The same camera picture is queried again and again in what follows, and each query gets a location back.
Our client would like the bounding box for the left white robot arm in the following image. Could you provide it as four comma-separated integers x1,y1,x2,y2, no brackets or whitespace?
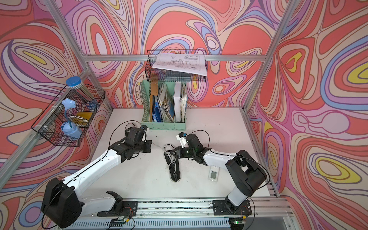
41,125,152,228

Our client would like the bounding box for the blue lidded jar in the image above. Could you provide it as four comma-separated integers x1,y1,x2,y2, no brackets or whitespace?
66,76,97,104

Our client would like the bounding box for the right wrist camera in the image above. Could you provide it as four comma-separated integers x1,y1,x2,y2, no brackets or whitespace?
176,132,188,148

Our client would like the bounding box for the white book in organizer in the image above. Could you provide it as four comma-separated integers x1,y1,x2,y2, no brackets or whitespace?
173,81,182,123

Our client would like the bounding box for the black wire basket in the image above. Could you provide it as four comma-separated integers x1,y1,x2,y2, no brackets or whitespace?
31,84,105,147
145,49,208,83

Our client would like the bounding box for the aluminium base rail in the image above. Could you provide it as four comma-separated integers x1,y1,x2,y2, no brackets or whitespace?
68,197,300,230

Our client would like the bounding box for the green perforated file organizer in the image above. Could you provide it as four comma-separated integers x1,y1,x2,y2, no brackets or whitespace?
140,80,186,130

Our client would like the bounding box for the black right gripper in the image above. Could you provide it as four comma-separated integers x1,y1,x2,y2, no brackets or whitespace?
171,146,196,159

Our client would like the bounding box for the black wire basket left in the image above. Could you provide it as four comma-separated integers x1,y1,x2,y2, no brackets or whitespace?
31,84,105,147

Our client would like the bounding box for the black wire basket back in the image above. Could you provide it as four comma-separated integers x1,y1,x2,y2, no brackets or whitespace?
145,49,208,83

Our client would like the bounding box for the yellow tin in basket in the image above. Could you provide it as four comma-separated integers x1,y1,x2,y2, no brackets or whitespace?
69,112,93,127

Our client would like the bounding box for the white printed paper sheet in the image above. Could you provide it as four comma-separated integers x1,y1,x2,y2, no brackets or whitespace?
152,53,207,77

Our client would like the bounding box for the black sneaker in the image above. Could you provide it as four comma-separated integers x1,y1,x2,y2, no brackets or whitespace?
125,122,136,137
163,144,181,182

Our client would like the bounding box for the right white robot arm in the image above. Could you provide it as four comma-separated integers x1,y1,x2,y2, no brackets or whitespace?
166,132,267,213

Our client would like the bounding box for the white remote control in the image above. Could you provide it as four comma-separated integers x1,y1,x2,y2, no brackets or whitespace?
208,166,219,182

